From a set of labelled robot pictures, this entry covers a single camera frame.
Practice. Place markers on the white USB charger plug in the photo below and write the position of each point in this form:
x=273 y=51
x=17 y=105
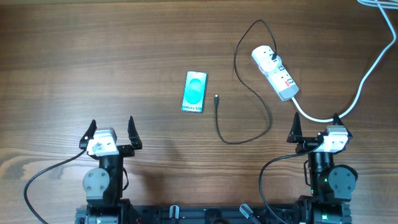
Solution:
x=268 y=64

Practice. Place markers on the teal screen smartphone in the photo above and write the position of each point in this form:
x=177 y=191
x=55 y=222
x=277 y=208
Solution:
x=194 y=92

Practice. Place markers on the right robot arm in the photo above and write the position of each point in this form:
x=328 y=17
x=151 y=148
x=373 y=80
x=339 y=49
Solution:
x=331 y=184

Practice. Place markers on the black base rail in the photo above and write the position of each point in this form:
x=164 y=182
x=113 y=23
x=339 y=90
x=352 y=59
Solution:
x=290 y=213

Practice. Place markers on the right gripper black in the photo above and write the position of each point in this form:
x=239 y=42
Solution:
x=296 y=136

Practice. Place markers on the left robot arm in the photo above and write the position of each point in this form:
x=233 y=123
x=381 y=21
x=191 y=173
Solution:
x=104 y=185

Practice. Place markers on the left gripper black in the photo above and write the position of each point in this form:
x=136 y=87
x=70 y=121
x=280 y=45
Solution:
x=127 y=150

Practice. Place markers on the white power strip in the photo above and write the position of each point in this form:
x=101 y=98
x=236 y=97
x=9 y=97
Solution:
x=281 y=81

